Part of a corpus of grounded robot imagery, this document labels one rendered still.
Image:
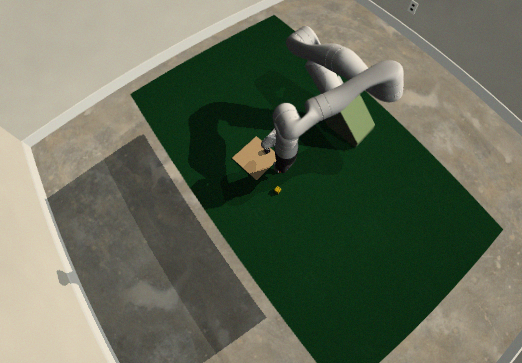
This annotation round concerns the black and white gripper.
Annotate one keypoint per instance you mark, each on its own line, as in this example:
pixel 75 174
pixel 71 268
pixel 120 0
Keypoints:
pixel 284 159

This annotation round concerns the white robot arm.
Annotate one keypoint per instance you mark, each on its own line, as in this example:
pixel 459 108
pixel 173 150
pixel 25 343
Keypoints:
pixel 388 75

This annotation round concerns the cream square mat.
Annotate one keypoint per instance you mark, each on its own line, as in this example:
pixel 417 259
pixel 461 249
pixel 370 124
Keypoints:
pixel 253 159

